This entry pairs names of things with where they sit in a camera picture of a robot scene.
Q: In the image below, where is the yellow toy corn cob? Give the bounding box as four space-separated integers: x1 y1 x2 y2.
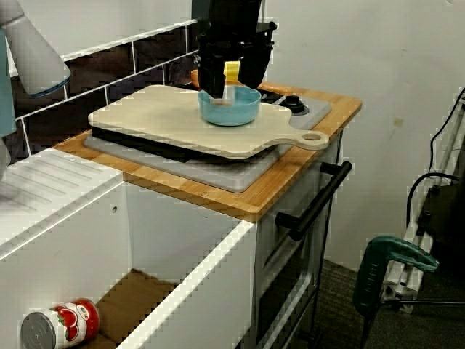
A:
224 60 241 81

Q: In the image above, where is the black oven door handle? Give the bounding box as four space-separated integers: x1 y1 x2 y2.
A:
275 161 353 241

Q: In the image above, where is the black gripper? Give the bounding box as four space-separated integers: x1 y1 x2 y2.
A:
198 20 276 100

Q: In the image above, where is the dark tile backsplash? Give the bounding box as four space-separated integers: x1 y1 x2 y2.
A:
7 17 204 167

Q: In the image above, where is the tomato can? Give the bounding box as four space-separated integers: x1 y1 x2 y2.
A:
20 297 101 349

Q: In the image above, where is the white toy sink unit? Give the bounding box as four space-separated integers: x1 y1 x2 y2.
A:
0 147 259 349

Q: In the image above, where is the grey toy stove top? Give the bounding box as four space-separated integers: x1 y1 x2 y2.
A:
84 92 333 193

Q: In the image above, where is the wooden cutting board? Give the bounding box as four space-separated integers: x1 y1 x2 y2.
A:
88 84 330 160

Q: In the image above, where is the green clamp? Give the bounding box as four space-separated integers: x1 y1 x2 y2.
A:
352 235 440 317

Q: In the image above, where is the black cable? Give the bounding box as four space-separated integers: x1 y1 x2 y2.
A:
405 87 465 226

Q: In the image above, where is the light blue bowl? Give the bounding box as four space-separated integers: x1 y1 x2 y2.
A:
197 86 262 127

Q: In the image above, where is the aluminium rail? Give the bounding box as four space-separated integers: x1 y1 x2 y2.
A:
383 101 465 316

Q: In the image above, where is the black stove knob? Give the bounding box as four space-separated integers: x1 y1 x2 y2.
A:
281 95 309 117

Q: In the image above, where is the teal box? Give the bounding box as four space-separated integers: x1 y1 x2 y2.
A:
0 27 18 138

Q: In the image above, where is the cardboard sheet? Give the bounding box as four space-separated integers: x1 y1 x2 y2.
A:
81 268 182 349

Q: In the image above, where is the grey oven door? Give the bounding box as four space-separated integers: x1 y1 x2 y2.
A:
254 137 344 349

